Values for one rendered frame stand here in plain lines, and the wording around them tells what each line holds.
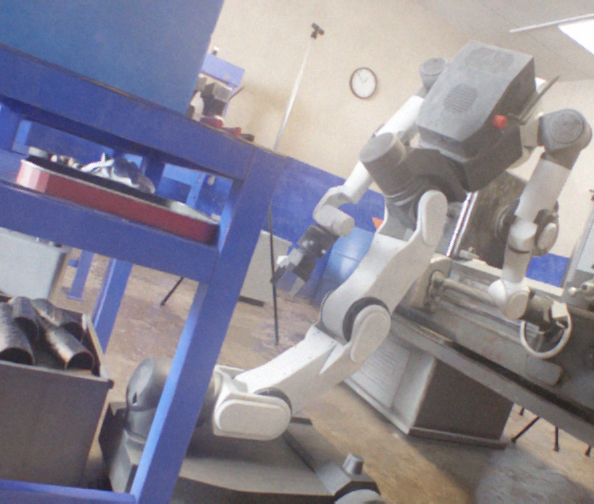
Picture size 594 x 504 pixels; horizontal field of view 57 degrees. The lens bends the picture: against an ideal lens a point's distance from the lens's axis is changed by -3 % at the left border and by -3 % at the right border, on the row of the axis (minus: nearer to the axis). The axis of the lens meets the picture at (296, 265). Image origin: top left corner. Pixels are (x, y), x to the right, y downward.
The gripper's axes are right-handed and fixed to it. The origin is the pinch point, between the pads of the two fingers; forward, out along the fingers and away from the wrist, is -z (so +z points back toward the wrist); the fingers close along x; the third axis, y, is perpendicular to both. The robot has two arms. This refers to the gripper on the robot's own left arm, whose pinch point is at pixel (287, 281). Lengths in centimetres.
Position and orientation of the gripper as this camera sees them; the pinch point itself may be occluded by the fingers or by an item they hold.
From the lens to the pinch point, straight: 168.2
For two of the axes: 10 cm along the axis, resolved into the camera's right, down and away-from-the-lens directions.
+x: 5.1, 3.7, 7.8
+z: 5.8, -8.1, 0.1
